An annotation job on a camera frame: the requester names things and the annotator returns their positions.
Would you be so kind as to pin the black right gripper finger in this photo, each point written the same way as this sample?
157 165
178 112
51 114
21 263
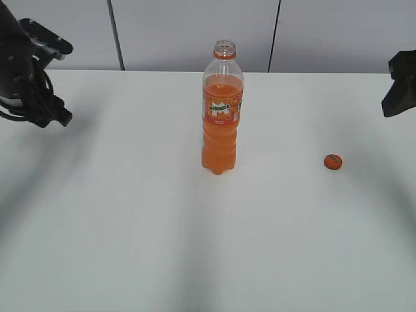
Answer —
401 96

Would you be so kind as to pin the orange bottle cap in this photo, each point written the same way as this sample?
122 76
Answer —
333 162

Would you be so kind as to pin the orange Mirinda soda bottle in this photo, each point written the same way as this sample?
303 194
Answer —
222 92

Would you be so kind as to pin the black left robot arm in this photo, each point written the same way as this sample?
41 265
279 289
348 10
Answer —
27 47

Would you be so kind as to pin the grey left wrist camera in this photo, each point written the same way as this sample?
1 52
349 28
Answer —
49 46

